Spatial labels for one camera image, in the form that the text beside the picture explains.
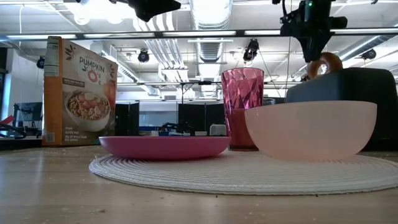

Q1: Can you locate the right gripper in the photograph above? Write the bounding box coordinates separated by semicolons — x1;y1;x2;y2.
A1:
279;0;348;63

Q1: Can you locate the brown bagel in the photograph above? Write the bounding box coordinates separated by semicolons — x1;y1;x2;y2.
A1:
307;52;344;80

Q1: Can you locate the pale pink plastic bowl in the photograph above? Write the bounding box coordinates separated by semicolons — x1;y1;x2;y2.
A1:
244;100;378;162

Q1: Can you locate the pink faceted plastic tumbler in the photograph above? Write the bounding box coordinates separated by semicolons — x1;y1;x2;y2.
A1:
221;67;265;152

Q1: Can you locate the orange pumpkin cereal box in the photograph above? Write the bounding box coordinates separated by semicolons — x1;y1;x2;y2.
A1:
42;35;119;147

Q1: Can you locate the magenta plastic plate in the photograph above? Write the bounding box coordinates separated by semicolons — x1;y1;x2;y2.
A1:
98;135;232;161

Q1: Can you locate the white round woven placemat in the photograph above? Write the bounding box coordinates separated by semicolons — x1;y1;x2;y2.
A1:
88;151;398;196

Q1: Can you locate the black two-slot toaster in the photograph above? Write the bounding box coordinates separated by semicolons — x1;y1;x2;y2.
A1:
285;67;398;152

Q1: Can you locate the wide black partition panel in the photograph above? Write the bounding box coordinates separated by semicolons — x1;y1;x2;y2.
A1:
178;102;226;136

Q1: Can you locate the white chair back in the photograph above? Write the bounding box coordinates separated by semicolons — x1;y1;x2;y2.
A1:
209;124;227;137

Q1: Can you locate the black computer monitor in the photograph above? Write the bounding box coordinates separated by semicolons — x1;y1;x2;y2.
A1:
14;101;44;122

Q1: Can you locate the red handle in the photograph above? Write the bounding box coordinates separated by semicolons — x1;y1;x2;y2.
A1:
0;114;16;127

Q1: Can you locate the black hose loop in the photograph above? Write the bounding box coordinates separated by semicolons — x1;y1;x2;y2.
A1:
0;123;28;140

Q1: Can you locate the black aluminium table frame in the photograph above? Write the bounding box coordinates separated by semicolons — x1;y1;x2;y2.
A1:
0;136;100;152

